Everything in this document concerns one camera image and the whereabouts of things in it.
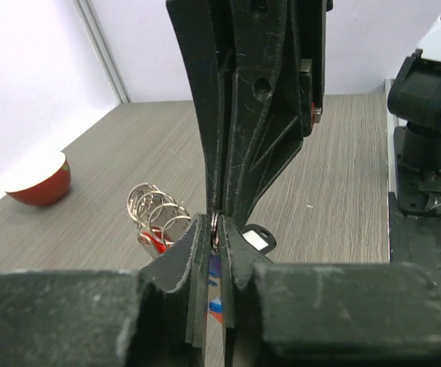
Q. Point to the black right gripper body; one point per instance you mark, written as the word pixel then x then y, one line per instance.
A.
pixel 309 30

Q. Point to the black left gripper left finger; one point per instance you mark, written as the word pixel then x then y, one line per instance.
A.
pixel 155 316

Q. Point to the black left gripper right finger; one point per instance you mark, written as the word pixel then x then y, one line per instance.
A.
pixel 324 314

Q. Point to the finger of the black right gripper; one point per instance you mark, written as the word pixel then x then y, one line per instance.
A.
pixel 266 130
pixel 204 34

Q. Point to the blue capped key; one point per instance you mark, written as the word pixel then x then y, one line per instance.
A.
pixel 215 306

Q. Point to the silver key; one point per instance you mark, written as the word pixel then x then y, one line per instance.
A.
pixel 146 241

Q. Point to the black capped key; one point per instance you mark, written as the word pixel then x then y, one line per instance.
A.
pixel 260 238

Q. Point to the red plastic handle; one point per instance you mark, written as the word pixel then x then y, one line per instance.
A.
pixel 162 241

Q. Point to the red white bowl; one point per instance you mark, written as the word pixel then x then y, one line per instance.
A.
pixel 41 179

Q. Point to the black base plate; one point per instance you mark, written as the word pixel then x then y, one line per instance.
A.
pixel 413 284

